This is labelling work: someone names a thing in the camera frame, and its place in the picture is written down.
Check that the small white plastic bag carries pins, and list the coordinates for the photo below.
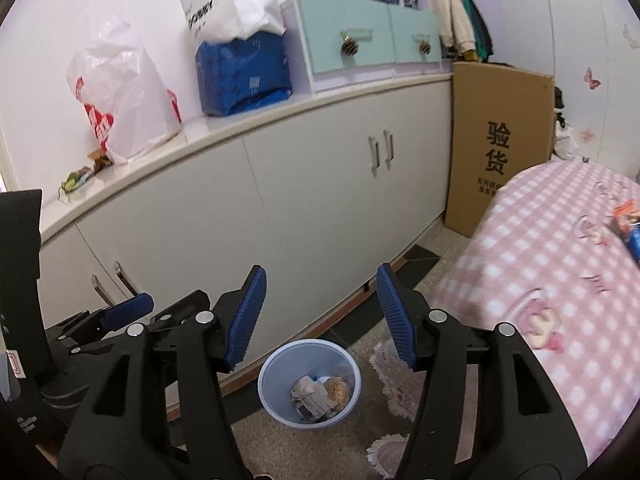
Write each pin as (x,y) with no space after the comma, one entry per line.
(565,145)

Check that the cream hanging jacket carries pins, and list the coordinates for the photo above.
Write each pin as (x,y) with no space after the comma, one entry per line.
(450,5)

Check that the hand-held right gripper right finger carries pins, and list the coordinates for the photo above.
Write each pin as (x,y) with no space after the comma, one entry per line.
(397,320)

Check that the blue plastic package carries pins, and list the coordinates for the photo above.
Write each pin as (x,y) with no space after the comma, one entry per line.
(240,75)

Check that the brown snack packet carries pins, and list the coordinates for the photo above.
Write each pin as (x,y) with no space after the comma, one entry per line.
(102,160)

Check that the cream cabinet with counter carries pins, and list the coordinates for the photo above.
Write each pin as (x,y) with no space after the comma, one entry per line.
(300,210)

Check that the light blue trash bin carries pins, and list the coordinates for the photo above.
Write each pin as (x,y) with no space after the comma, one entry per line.
(280,375)

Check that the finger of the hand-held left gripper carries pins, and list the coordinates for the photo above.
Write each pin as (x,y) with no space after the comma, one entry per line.
(180,305)
(130,307)

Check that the white paper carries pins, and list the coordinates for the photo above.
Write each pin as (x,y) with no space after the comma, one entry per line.
(305,386)

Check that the green candy wrapper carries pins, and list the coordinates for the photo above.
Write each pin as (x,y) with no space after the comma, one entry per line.
(75,180)

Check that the white wardrobe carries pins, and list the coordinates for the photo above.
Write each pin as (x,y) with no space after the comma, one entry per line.
(550,10)

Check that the white plastic bag red print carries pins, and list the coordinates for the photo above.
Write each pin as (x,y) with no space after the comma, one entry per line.
(130,100)

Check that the orange wrapper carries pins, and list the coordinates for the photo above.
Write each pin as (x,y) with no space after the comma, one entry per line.
(625,208)

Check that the blue snack bag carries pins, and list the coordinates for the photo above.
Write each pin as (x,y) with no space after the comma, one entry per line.
(636,242)

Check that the pale butterfly sticker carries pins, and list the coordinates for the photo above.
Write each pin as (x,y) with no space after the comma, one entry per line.
(631,35)

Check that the pink butterfly sticker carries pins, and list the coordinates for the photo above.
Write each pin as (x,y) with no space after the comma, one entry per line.
(592,79)

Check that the pink fluffy slippers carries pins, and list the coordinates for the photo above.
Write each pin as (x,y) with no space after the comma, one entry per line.
(395,380)

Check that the green hanging garment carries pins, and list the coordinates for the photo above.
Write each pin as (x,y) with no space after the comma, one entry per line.
(477,20)

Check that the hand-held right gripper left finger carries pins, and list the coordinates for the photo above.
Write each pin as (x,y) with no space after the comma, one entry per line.
(245,320)

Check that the brown cardboard box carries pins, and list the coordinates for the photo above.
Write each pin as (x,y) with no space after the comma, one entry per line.
(490,110)

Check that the pinecone drawer knob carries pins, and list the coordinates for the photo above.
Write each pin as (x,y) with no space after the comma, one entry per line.
(425,46)
(350,47)

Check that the mint drawer unit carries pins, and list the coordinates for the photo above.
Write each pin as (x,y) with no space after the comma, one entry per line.
(360,25)

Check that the tan wrapper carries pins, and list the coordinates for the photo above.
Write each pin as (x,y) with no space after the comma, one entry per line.
(339,390)

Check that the pink checked tablecloth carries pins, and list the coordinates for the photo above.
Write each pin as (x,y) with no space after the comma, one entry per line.
(550,260)

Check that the dark object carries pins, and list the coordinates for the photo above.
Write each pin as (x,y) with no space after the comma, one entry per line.
(560,105)

